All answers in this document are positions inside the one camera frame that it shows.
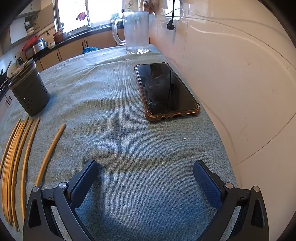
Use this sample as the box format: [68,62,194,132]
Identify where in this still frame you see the single wooden chopstick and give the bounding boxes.
[35,123,66,187]

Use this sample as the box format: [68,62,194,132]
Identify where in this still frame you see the bunch of wooden chopsticks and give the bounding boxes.
[0,117,40,232]

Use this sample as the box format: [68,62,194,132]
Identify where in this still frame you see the stacked white bowls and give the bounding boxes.
[24,21,35,35]

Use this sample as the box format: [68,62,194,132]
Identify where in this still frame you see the brown cooking pot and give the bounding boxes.
[53,31,68,43]

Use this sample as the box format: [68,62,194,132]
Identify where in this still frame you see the beige kitchen base cabinets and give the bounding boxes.
[0,29,126,116]

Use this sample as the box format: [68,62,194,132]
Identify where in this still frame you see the black kitchen countertop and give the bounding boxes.
[0,23,125,100]

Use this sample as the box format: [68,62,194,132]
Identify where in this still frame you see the black power cable with plug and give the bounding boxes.
[165,0,183,30]

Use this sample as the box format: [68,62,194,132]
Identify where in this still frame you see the beige upper wall cabinet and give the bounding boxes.
[9,0,56,44]

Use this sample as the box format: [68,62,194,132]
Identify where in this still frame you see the clear bag with brown contents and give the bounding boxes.
[142,0,156,14]

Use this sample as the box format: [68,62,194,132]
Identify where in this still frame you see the kitchen window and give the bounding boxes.
[55,0,125,30]

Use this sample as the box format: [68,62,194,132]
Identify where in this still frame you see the red plastic basin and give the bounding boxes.
[22,36,38,51]

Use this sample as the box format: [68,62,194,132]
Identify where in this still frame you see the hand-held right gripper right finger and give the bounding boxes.
[193,160,270,241]

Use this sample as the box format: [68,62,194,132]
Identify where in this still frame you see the grey-green table cloth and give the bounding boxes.
[0,44,238,241]

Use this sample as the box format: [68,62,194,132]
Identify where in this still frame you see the clear glass mug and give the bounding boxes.
[112,10,150,55]

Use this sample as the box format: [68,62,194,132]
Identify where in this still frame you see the silver rice cooker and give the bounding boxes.
[24,38,48,58]

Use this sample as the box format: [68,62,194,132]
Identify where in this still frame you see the dark flat bar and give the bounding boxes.
[134,63,200,122]

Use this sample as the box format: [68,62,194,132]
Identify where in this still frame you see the dark perforated utensil holder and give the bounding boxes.
[8,61,50,117]

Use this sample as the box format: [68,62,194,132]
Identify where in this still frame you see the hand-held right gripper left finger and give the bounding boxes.
[23,159,100,241]

